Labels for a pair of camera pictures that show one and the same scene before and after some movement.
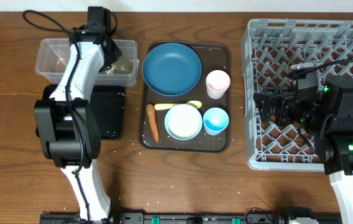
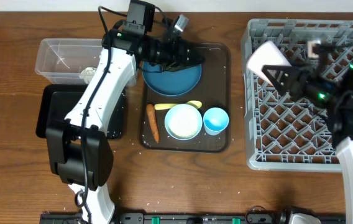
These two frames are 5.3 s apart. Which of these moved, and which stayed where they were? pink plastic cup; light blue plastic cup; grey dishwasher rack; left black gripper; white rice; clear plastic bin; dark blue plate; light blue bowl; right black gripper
Moved: right black gripper; left black gripper; pink plastic cup
Stayed: light blue bowl; grey dishwasher rack; light blue plastic cup; white rice; dark blue plate; clear plastic bin
